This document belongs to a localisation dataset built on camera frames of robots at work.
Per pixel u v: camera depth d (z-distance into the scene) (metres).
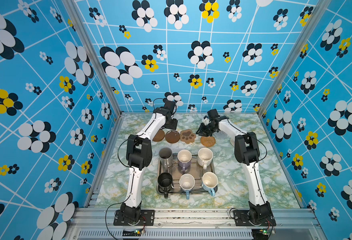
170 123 0.85
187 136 1.05
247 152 0.64
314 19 0.72
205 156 0.94
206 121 1.00
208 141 1.02
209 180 0.84
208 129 0.93
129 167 0.60
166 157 0.87
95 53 0.86
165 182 0.84
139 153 0.58
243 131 0.67
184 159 0.94
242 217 0.73
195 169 0.97
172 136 1.05
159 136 1.04
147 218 0.73
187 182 0.83
